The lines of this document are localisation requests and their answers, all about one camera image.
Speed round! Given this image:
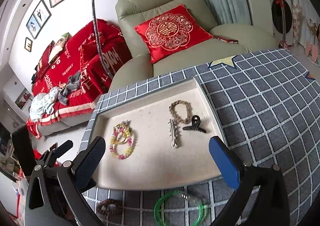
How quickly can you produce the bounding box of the pale green armchair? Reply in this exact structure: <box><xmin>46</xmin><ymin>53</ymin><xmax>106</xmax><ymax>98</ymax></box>
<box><xmin>108</xmin><ymin>0</ymin><xmax>279</xmax><ymax>91</ymax></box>

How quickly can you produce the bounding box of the silver hair clip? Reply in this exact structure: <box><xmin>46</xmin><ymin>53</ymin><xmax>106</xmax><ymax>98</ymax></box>
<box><xmin>167</xmin><ymin>119</ymin><xmax>182</xmax><ymax>149</ymax></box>

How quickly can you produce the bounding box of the brown wooden bead bracelet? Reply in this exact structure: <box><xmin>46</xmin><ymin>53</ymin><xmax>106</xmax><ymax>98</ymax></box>
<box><xmin>96</xmin><ymin>198</ymin><xmax>123</xmax><ymax>217</ymax></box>

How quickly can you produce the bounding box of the white green printed pillow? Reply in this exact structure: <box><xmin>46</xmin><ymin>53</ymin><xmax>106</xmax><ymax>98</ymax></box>
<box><xmin>47</xmin><ymin>32</ymin><xmax>70</xmax><ymax>64</ymax></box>

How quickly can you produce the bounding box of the green translucent bangle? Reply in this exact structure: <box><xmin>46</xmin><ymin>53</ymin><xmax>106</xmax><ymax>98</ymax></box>
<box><xmin>153</xmin><ymin>189</ymin><xmax>210</xmax><ymax>226</ymax></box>

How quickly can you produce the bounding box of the black hair claw clip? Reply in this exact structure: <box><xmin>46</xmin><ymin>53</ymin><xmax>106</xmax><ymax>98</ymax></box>
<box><xmin>182</xmin><ymin>115</ymin><xmax>208</xmax><ymax>134</ymax></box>

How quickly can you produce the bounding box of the grey white jewelry tray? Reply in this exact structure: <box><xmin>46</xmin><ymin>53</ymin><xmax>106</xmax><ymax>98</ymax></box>
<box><xmin>86</xmin><ymin>76</ymin><xmax>228</xmax><ymax>191</ymax></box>

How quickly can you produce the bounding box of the red embroidered cushion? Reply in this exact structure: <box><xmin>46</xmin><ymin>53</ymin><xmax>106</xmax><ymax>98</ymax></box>
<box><xmin>134</xmin><ymin>4</ymin><xmax>215</xmax><ymax>64</ymax></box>

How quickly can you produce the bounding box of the grey garment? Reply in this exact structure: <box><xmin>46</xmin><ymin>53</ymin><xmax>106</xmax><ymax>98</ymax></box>
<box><xmin>58</xmin><ymin>71</ymin><xmax>82</xmax><ymax>105</ymax></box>

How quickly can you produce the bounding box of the red beaded strip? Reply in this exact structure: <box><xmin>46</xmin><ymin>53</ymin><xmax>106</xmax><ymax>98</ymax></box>
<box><xmin>214</xmin><ymin>35</ymin><xmax>238</xmax><ymax>44</ymax></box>

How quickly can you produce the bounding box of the pink yellow bead bracelet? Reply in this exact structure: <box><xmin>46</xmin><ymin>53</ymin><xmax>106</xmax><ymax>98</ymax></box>
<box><xmin>109</xmin><ymin>126</ymin><xmax>137</xmax><ymax>159</ymax></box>

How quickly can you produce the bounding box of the sofa with red cover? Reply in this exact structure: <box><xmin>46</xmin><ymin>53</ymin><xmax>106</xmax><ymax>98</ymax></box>
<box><xmin>26</xmin><ymin>18</ymin><xmax>133</xmax><ymax>139</ymax></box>

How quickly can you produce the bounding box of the red pole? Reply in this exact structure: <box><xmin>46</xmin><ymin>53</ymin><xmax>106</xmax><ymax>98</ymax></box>
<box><xmin>276</xmin><ymin>0</ymin><xmax>288</xmax><ymax>49</ymax></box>

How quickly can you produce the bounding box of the white washing machine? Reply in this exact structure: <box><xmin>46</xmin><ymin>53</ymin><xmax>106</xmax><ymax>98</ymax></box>
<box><xmin>265</xmin><ymin>0</ymin><xmax>294</xmax><ymax>46</ymax></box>

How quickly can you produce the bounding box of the white blue crumpled clothing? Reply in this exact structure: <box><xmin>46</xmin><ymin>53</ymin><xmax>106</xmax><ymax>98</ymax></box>
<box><xmin>29</xmin><ymin>88</ymin><xmax>62</xmax><ymax>120</ymax></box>

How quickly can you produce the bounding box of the yellow cord bracelet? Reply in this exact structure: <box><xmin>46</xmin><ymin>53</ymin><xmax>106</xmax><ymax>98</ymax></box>
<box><xmin>113</xmin><ymin>121</ymin><xmax>132</xmax><ymax>144</ymax></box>

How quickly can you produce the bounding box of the red pillow with characters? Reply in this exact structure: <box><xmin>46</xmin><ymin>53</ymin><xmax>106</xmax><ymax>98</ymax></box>
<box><xmin>34</xmin><ymin>40</ymin><xmax>57</xmax><ymax>79</ymax></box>

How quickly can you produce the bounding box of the wall photo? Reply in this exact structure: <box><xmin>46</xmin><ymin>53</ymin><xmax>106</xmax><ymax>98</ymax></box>
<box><xmin>15</xmin><ymin>88</ymin><xmax>33</xmax><ymax>110</ymax></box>

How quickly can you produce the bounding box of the tan braided bracelet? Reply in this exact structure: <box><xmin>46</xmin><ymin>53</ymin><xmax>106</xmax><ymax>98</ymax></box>
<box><xmin>169</xmin><ymin>100</ymin><xmax>192</xmax><ymax>124</ymax></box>

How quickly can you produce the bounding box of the red fringed pillow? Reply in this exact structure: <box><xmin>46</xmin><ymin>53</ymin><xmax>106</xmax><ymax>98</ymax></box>
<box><xmin>79</xmin><ymin>41</ymin><xmax>103</xmax><ymax>84</ymax></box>

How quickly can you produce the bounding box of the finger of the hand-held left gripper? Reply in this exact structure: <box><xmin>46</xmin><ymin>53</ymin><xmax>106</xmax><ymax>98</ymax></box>
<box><xmin>37</xmin><ymin>140</ymin><xmax>74</xmax><ymax>169</ymax></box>
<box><xmin>11</xmin><ymin>125</ymin><xmax>37</xmax><ymax>178</ymax></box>

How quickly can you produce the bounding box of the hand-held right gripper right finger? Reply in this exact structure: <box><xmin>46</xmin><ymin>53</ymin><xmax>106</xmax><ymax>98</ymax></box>
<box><xmin>209</xmin><ymin>136</ymin><xmax>290</xmax><ymax>226</ymax></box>

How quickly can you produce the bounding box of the pink flower decoration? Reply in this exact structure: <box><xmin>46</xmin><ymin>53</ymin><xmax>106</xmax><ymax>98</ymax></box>
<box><xmin>291</xmin><ymin>0</ymin><xmax>320</xmax><ymax>64</ymax></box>

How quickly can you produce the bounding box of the flexible gooseneck phone holder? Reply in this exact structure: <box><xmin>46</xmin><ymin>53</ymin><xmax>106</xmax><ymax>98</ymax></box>
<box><xmin>90</xmin><ymin>0</ymin><xmax>113</xmax><ymax>79</ymax></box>

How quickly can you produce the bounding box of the grey checked tablecloth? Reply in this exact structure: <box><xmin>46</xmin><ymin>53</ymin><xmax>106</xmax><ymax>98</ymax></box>
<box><xmin>80</xmin><ymin>48</ymin><xmax>320</xmax><ymax>226</ymax></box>

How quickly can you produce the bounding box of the red printed blanket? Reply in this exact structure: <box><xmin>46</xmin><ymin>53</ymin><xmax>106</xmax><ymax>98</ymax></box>
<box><xmin>26</xmin><ymin>18</ymin><xmax>133</xmax><ymax>139</ymax></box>

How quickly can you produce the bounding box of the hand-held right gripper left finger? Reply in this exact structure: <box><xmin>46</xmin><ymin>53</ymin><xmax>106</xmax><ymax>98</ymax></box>
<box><xmin>25</xmin><ymin>137</ymin><xmax>106</xmax><ymax>226</ymax></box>

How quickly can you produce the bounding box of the black framed couple photo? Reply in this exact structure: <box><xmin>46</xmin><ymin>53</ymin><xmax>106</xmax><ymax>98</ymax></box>
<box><xmin>33</xmin><ymin>0</ymin><xmax>52</xmax><ymax>27</ymax></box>

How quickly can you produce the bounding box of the black framed portrait photo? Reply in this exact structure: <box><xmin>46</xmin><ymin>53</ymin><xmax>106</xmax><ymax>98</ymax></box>
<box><xmin>26</xmin><ymin>13</ymin><xmax>42</xmax><ymax>39</ymax></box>

